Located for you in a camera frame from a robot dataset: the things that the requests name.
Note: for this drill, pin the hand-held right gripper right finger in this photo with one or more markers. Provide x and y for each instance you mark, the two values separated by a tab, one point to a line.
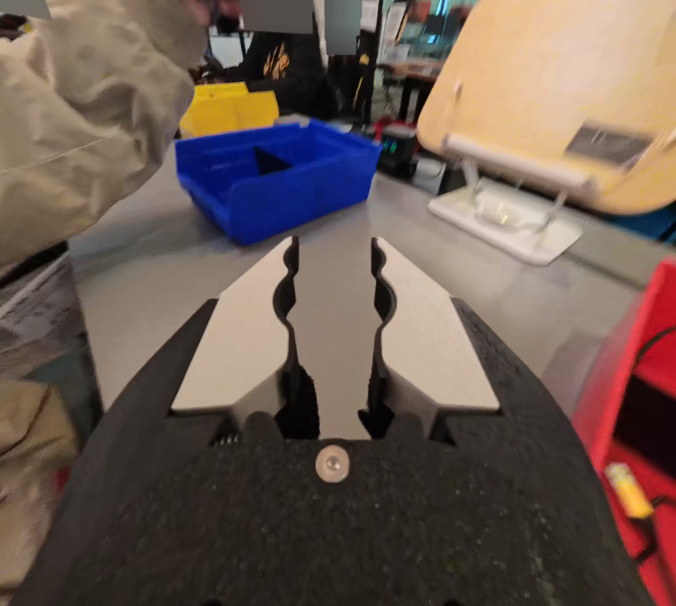
433	352

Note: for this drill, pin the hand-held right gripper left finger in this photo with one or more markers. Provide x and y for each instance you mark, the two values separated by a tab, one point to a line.
237	352

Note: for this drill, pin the blue plastic bin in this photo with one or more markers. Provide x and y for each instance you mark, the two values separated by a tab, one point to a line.
290	205

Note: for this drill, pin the red plastic bin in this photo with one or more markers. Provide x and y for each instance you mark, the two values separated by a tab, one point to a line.
607	379

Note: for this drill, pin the yellow plastic bin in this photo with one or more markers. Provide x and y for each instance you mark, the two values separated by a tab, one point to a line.
227	110

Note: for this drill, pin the black bin divider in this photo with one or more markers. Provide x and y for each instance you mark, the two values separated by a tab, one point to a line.
269	162
649	421

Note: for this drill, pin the black device with green lights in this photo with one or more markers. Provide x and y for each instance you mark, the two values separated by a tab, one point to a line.
396	146

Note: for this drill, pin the wooden board stand white base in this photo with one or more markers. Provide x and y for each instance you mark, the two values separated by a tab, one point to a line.
554	62

